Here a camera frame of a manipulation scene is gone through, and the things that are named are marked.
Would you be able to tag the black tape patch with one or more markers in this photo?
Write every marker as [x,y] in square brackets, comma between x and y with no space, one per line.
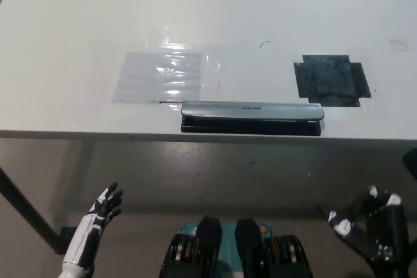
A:
[329,79]

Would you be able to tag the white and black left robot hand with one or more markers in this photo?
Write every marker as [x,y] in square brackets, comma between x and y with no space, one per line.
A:
[85,232]

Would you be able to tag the clear plastic tape sheet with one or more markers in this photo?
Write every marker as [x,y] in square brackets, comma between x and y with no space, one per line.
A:
[208,53]

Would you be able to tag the black and teal robot body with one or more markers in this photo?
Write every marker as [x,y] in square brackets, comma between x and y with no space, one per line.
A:
[208,252]

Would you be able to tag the black table leg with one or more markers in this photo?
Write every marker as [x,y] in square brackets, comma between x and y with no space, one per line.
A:
[26,204]

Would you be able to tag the black rounded object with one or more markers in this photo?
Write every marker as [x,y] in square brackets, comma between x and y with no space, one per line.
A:
[411,162]

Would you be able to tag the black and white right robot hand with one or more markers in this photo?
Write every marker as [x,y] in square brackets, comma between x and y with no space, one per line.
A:
[387,222]

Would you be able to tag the clear plastic bag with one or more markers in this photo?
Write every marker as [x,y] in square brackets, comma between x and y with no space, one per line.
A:
[143,79]

